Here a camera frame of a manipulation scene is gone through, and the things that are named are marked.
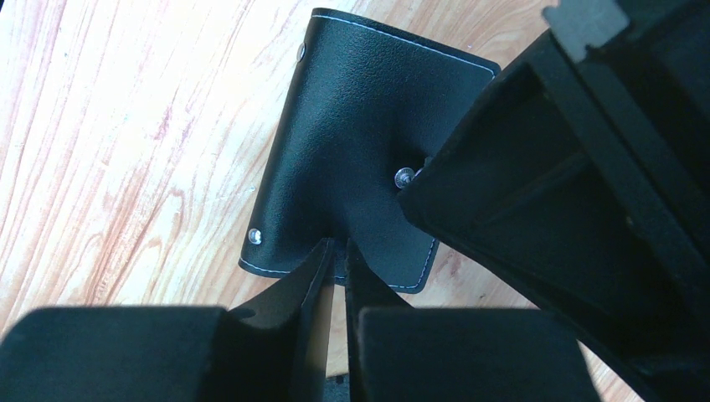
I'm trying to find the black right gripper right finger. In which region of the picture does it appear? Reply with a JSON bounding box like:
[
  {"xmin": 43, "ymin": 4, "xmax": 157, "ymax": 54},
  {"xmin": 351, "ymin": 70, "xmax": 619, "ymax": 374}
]
[{"xmin": 345, "ymin": 241, "xmax": 599, "ymax": 401}]

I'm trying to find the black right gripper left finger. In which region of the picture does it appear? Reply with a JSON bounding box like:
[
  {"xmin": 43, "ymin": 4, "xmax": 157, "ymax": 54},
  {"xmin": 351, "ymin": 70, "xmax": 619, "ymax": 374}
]
[{"xmin": 1, "ymin": 240, "xmax": 335, "ymax": 401}]

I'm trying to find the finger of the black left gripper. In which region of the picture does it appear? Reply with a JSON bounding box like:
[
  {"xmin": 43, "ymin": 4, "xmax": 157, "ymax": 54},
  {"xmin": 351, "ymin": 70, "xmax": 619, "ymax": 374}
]
[{"xmin": 400, "ymin": 1, "xmax": 709, "ymax": 401}]

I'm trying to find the black card holder wallet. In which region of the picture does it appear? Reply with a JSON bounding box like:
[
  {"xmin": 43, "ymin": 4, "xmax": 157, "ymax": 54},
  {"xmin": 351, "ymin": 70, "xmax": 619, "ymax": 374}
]
[{"xmin": 239, "ymin": 8, "xmax": 501, "ymax": 294}]

